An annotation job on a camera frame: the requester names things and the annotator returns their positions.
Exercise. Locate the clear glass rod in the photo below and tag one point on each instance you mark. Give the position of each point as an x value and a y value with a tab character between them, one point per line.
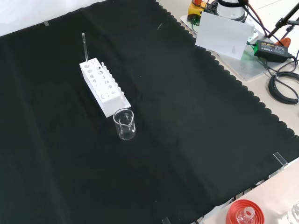
84	44

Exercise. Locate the white test tube rack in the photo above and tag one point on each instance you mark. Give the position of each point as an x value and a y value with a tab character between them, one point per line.
112	105

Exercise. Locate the clear glass beaker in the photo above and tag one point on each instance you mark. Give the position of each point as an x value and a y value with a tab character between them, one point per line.
121	134

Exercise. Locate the black bench cloth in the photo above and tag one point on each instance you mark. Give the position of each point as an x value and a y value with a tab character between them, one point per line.
187	116

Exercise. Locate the pale white board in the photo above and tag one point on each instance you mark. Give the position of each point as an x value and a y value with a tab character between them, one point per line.
222	35

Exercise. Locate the clear acrylic cloth clip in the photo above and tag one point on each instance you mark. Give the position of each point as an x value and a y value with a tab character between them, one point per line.
46	23
280	158
166	220

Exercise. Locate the yellow stop button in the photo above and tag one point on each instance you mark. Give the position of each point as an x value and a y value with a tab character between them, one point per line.
195	11

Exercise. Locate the red ribbed plastic funnel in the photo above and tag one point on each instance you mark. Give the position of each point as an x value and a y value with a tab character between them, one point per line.
233	210

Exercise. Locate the black power adapter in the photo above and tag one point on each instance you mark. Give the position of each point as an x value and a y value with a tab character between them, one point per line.
271	50

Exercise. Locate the small clear glass flask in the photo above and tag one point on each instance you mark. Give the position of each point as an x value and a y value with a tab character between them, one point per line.
248	211

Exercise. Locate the orange clamp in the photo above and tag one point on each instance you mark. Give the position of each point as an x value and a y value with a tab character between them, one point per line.
285	42

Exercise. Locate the black tripod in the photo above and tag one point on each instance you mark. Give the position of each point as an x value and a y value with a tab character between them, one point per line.
281	23

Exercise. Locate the clear glass vessel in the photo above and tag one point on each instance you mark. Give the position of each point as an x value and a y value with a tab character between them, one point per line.
294	214

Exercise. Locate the grey metal base plate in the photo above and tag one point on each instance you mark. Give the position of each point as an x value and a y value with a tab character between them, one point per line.
252	67

